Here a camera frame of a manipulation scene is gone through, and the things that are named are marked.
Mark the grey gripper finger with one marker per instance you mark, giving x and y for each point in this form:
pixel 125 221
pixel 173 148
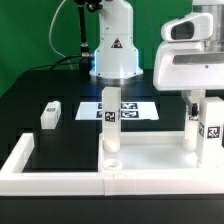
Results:
pixel 190 99

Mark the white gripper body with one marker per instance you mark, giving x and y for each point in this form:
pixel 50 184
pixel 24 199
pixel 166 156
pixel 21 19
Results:
pixel 187 66

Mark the white desk top tray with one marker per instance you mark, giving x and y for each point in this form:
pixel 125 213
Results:
pixel 153 152

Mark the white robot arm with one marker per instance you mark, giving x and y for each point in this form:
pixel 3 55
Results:
pixel 116 60

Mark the fiducial marker sheet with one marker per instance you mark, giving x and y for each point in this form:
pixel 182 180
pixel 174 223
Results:
pixel 129 111

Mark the white U-shaped fence frame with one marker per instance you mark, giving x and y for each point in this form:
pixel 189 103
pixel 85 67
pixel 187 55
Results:
pixel 14 181

